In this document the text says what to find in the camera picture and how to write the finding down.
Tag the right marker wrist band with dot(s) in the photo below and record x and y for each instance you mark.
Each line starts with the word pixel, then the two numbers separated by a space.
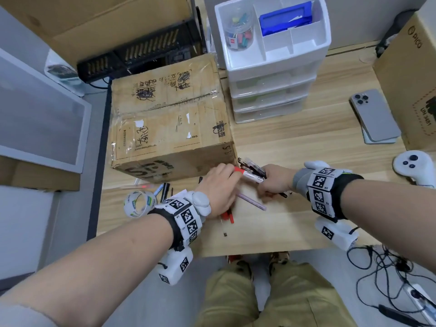
pixel 323 190

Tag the bunch of clear gel pens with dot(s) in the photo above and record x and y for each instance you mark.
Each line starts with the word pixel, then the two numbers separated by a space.
pixel 252 165

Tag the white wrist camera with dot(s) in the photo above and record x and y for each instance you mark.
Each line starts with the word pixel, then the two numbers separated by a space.
pixel 175 265
pixel 335 233

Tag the white controller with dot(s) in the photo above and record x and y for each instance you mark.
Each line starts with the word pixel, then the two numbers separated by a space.
pixel 412 165

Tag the fat white marker orange cap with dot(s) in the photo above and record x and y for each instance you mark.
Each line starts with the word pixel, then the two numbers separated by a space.
pixel 224 217

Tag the flat brown cardboard sheet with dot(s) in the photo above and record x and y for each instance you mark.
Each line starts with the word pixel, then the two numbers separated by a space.
pixel 34 178

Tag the red shoe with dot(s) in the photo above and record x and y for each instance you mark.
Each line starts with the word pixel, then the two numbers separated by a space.
pixel 235 259
pixel 281 257

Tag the grey cabinet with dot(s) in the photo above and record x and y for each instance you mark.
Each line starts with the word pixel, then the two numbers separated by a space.
pixel 13 284

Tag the purple pen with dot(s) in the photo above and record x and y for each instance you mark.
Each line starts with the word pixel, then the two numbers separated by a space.
pixel 253 202

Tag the marker wrist band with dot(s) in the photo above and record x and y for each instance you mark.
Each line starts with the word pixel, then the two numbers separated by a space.
pixel 184 217
pixel 323 190

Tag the grey smartphone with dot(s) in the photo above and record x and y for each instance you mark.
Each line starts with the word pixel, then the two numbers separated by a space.
pixel 376 115

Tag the slim white marker red cap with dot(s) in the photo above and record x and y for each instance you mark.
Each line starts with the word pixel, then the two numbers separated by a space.
pixel 250 176

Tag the white flat pad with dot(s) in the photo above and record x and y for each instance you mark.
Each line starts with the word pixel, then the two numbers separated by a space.
pixel 378 142

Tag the pile of colourful binder clips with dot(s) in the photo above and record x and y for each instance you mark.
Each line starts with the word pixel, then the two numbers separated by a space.
pixel 240 28

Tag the blue pen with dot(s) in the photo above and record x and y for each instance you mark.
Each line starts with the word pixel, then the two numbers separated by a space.
pixel 158 190

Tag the thin black orange pen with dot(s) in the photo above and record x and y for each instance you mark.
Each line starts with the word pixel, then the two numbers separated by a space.
pixel 231 217

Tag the black marker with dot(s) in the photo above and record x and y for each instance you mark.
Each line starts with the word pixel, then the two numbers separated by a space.
pixel 282 194

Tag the clear tape roll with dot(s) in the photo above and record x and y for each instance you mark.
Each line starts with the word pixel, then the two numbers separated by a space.
pixel 131 207

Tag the white power strip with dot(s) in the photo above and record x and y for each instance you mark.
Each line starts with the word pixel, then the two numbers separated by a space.
pixel 420 303

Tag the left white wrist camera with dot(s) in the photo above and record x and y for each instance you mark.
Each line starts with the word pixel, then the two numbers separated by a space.
pixel 175 265

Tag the left marker wrist band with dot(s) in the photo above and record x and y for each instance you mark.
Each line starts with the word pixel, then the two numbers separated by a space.
pixel 184 217

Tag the black vented device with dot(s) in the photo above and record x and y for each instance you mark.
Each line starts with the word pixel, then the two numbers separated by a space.
pixel 136 52

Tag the white device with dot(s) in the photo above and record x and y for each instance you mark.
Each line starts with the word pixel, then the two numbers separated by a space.
pixel 61 73

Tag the open brown cardboard box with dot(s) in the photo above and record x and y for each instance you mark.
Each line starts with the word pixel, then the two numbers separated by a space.
pixel 85 20

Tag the white framed grey panel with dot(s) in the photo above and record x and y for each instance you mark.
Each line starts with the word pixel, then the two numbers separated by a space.
pixel 37 115

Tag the clear orange pen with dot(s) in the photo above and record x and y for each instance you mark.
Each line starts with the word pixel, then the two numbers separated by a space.
pixel 136 186

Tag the person's right forearm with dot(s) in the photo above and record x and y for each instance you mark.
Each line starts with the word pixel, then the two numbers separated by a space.
pixel 391 214

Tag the person's left hand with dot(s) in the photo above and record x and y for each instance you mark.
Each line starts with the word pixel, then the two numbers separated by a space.
pixel 223 190

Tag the person's right hand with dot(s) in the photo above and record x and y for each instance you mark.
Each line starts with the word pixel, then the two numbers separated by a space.
pixel 277 180

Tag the white plastic drawer organizer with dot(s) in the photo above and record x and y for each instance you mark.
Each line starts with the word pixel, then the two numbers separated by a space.
pixel 272 64

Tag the clear plastic jar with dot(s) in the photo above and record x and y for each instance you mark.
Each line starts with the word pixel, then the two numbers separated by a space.
pixel 238 30

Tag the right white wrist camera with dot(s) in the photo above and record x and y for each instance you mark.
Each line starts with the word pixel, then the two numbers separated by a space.
pixel 335 233

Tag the person's left forearm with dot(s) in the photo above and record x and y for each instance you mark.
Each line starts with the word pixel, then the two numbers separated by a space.
pixel 95 269

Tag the taped brown cardboard box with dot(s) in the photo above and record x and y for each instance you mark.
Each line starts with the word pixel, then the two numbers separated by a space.
pixel 163 132

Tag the person's khaki trousers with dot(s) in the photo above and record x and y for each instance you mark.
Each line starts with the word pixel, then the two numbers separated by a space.
pixel 296 296

